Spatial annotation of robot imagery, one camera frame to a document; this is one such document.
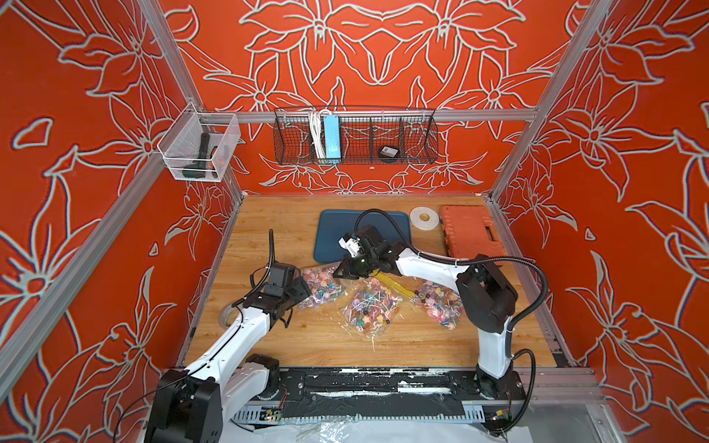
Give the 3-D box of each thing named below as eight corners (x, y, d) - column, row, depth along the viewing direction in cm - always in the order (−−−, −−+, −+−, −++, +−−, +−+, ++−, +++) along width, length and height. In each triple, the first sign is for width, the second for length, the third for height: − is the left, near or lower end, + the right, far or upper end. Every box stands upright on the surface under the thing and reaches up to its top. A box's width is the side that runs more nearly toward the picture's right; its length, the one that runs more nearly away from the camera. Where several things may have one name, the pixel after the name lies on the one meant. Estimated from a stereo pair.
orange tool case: (451, 266, 98) (456, 257, 94) (437, 213, 115) (441, 204, 110) (503, 266, 98) (510, 257, 94) (481, 213, 115) (486, 204, 110)
